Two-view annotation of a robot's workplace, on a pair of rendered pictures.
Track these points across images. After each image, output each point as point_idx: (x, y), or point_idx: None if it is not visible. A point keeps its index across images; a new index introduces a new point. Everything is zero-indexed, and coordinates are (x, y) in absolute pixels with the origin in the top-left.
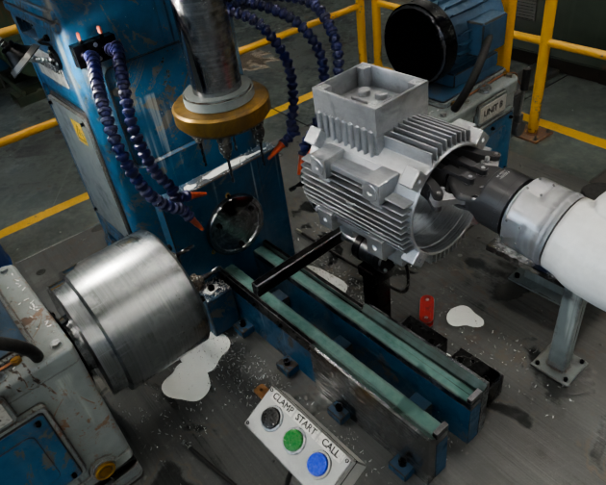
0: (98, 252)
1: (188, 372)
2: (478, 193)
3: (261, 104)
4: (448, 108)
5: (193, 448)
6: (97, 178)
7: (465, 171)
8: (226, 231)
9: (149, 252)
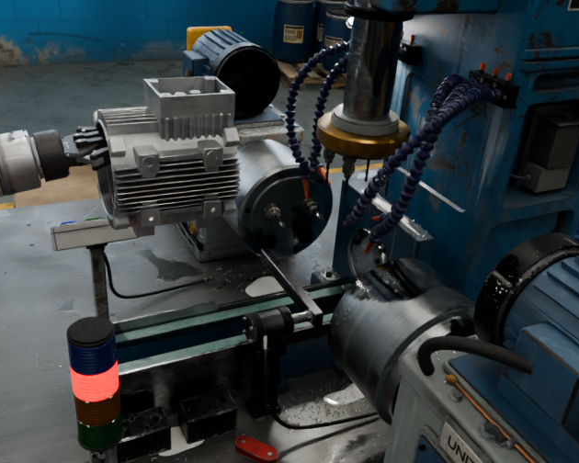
0: (292, 152)
1: (276, 288)
2: (62, 140)
3: (334, 135)
4: (440, 371)
5: (200, 280)
6: None
7: (85, 135)
8: (359, 254)
9: (272, 163)
